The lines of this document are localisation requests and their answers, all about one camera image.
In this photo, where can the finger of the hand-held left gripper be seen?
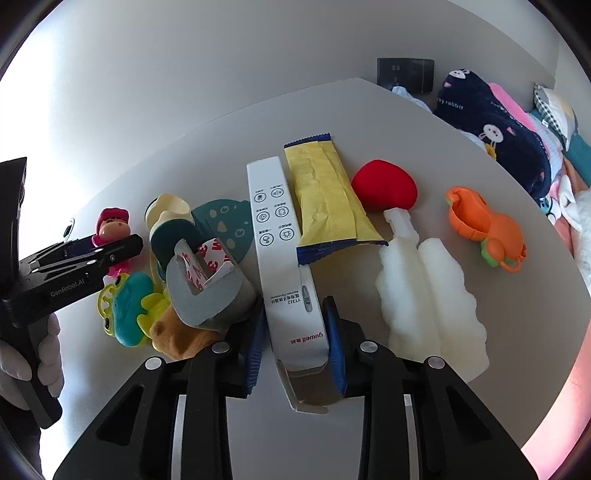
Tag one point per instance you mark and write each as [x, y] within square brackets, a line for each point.
[78, 247]
[120, 247]

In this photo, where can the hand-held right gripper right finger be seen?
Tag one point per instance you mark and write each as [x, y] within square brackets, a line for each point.
[334, 344]

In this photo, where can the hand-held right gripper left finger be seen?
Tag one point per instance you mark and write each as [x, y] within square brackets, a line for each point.
[254, 355]

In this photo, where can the pink doll figure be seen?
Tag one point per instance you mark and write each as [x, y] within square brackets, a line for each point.
[113, 221]

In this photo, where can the green frog toy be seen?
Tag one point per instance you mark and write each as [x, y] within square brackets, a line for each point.
[129, 314]

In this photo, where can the brown plush toy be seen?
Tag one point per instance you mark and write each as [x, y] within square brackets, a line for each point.
[180, 337]

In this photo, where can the white cardboard box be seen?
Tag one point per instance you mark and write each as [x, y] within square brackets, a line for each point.
[277, 258]

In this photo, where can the person's left hand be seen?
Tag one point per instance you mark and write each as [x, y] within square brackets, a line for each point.
[51, 360]

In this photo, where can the dark green toy cup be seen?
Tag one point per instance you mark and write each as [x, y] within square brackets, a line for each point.
[168, 240]

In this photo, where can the cream toy cup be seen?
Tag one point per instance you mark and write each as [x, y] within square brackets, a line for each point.
[166, 204]

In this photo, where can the grey foam tape roll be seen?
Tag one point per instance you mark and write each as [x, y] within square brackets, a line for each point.
[217, 295]

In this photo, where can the dark green round card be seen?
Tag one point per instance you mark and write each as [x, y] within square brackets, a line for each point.
[231, 221]

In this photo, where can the yellow snack packet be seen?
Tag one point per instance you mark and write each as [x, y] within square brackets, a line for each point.
[323, 198]

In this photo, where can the red heart plush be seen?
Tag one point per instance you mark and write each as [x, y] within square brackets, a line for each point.
[383, 184]

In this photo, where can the orange plastic toy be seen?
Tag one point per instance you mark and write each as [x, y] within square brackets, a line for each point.
[489, 226]

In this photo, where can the bed with pink sheet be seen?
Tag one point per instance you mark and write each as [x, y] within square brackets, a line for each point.
[568, 369]

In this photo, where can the small yellow toy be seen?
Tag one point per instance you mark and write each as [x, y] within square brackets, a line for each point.
[490, 151]

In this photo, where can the light blue cloth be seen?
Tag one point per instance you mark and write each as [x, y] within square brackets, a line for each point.
[411, 94]

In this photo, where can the white printed cloth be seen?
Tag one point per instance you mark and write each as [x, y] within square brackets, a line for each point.
[561, 198]

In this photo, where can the navy rabbit print blanket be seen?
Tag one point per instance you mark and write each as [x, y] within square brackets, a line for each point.
[489, 115]

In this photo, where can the white goose plush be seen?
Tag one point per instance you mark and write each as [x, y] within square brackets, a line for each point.
[584, 217]

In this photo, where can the pink blanket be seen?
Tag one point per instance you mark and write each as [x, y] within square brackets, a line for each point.
[512, 104]

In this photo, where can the light blue blanket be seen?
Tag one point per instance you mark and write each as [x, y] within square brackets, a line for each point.
[549, 136]

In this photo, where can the teal pillow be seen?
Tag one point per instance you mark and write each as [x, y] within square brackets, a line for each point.
[579, 157]

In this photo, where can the checked patchwork pillow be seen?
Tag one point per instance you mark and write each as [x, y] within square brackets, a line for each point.
[554, 106]

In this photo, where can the dark wall socket panel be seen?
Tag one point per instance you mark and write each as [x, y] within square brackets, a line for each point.
[406, 71]

